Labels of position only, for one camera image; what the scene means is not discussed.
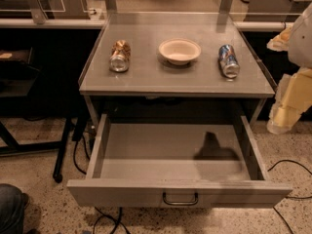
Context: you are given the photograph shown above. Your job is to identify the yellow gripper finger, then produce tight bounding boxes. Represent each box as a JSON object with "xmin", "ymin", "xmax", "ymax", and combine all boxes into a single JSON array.
[
  {"xmin": 266, "ymin": 27, "xmax": 292, "ymax": 52},
  {"xmin": 267, "ymin": 67, "xmax": 312, "ymax": 135}
]

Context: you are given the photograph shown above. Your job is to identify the blue silver redbull can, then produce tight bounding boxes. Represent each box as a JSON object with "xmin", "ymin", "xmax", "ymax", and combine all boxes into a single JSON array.
[{"xmin": 218, "ymin": 44, "xmax": 240, "ymax": 79}]

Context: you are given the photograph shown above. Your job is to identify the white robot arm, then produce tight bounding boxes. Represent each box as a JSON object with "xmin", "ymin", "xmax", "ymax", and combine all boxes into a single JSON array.
[{"xmin": 267, "ymin": 5, "xmax": 312, "ymax": 135}]

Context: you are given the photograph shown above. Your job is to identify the open grey top drawer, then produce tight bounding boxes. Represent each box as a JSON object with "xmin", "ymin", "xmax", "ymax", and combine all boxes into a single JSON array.
[{"xmin": 67, "ymin": 116, "xmax": 293, "ymax": 208}]

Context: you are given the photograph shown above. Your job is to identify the grey cabinet with glass top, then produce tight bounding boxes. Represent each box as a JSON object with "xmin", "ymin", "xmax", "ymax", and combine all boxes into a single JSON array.
[{"xmin": 80, "ymin": 13, "xmax": 274, "ymax": 125}]

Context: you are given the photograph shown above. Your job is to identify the gold brown soda can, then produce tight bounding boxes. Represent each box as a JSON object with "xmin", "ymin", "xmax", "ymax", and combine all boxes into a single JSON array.
[{"xmin": 109, "ymin": 40, "xmax": 131, "ymax": 72}]

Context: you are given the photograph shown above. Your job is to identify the white paper bowl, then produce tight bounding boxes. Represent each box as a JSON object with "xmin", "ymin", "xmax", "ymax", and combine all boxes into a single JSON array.
[{"xmin": 158, "ymin": 38, "xmax": 201, "ymax": 66}]

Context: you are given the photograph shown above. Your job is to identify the person's leg in jeans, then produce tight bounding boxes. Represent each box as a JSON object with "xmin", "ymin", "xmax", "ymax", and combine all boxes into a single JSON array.
[{"xmin": 0, "ymin": 183, "xmax": 28, "ymax": 234}]

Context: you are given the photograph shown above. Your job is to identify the black floor cable right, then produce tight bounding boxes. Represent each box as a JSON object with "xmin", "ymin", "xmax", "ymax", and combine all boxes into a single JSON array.
[{"xmin": 266, "ymin": 159, "xmax": 312, "ymax": 234}]

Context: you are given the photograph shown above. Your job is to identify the black floor cable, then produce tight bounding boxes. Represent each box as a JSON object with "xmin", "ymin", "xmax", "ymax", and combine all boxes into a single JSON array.
[
  {"xmin": 72, "ymin": 127, "xmax": 132, "ymax": 234},
  {"xmin": 266, "ymin": 159, "xmax": 312, "ymax": 234}
]

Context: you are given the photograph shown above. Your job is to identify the black metal drawer handle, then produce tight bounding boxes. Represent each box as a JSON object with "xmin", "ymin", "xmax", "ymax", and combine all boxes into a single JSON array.
[{"xmin": 162, "ymin": 192, "xmax": 199, "ymax": 207}]

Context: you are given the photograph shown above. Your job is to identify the black floor cable left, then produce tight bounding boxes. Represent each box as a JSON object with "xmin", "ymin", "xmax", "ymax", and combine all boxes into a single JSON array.
[{"xmin": 72, "ymin": 127, "xmax": 132, "ymax": 234}]

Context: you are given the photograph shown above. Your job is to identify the white horizontal rail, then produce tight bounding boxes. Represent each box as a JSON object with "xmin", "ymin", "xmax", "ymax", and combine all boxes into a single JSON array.
[{"xmin": 0, "ymin": 19, "xmax": 293, "ymax": 32}]

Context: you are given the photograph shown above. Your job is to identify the black metal table frame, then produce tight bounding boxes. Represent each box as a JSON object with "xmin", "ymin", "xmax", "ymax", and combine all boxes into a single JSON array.
[{"xmin": 0, "ymin": 47, "xmax": 74, "ymax": 184}]

